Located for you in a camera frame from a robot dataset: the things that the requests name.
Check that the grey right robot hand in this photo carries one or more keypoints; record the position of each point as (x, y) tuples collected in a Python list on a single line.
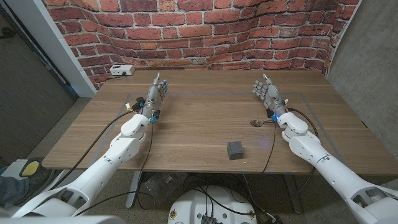
[(272, 96)]

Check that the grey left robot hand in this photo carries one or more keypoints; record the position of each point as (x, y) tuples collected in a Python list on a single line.
[(154, 96)]

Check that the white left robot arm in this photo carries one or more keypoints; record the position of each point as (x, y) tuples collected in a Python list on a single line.
[(102, 168)]

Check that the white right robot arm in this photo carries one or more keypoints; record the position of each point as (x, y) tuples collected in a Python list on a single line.
[(329, 168)]

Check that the dark grey block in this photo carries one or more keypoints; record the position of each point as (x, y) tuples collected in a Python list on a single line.
[(235, 150)]

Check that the metal spoon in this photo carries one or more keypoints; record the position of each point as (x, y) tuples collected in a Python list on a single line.
[(257, 123)]

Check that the white power strip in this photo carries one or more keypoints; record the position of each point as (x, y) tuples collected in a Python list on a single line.
[(122, 69)]

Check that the brick print backdrop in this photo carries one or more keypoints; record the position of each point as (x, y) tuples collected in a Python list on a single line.
[(199, 34)]

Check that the clear plastic bag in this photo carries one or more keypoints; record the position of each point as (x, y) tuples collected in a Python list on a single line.
[(161, 186)]

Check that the grey table leg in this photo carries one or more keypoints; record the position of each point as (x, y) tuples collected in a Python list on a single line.
[(133, 189), (293, 194)]

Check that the white robot torso base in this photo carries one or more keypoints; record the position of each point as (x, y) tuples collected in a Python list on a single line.
[(192, 205)]

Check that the dark grey door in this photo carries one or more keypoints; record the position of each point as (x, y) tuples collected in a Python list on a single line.
[(28, 102)]

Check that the person leg blue jeans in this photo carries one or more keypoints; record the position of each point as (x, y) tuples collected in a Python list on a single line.
[(12, 189)]

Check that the white door frame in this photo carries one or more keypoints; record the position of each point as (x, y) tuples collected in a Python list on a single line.
[(46, 40)]

